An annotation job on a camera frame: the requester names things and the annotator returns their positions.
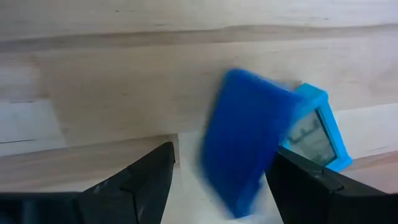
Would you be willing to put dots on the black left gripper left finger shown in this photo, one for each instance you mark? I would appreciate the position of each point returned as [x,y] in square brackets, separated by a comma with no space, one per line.
[130,196]

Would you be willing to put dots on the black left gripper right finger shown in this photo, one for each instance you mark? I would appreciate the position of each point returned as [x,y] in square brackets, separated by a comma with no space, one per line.
[311,196]

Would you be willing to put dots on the blue digital display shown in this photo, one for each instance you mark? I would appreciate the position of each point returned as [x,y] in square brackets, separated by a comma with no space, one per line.
[245,140]

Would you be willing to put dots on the teal digital display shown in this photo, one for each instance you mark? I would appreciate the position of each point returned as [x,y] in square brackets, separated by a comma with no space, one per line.
[314,96]

